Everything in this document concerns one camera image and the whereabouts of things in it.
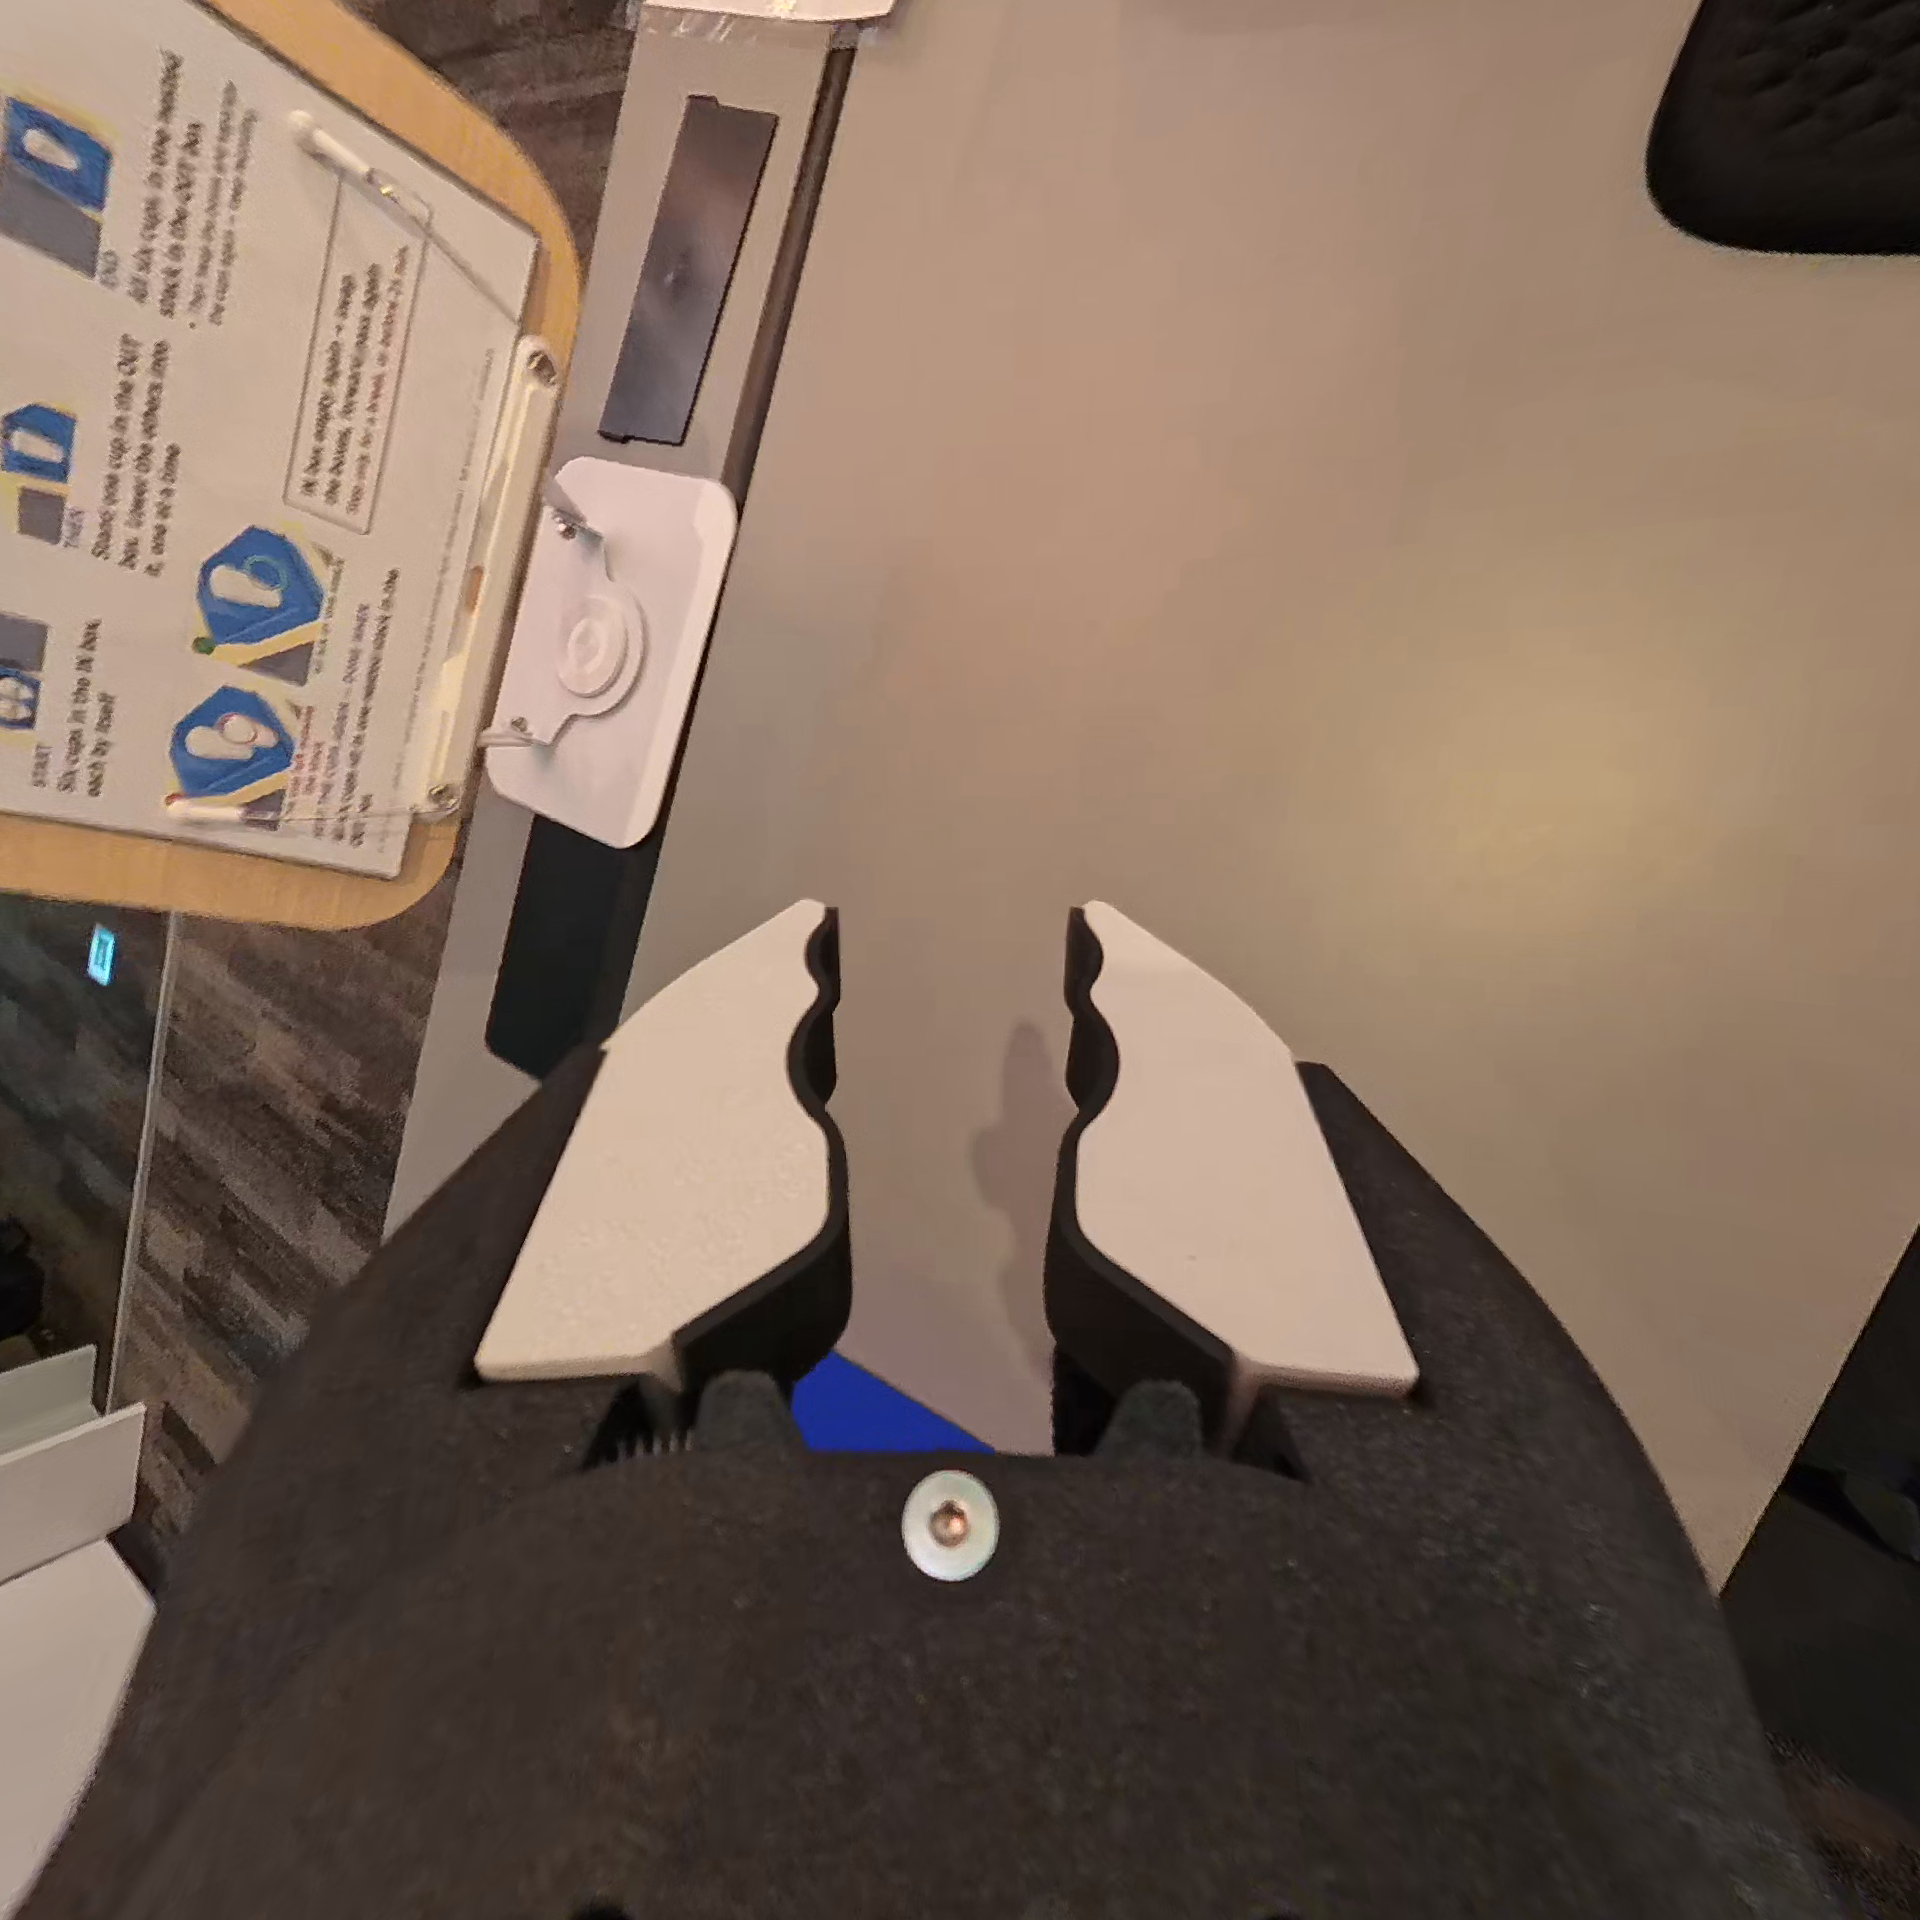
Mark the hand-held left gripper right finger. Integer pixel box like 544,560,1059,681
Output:
1045,900,1421,1403

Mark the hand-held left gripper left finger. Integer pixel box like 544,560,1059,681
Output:
470,900,854,1385

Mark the blue plastic bin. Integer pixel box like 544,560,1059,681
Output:
791,1351,995,1456

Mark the wooden sign board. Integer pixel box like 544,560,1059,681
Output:
0,0,585,933

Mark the person's dark clothing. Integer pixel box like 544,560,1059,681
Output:
1717,1224,1920,1920

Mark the white printed instruction sheet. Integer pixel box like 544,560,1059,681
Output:
0,0,542,881

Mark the laminated printed paper sheet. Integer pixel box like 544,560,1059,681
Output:
638,0,902,48

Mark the black rounded mesh object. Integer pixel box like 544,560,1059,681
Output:
1646,0,1920,256

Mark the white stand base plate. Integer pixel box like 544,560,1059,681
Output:
479,455,741,849

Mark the thin wire tether white pin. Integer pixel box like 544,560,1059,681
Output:
288,113,566,386
165,727,467,831

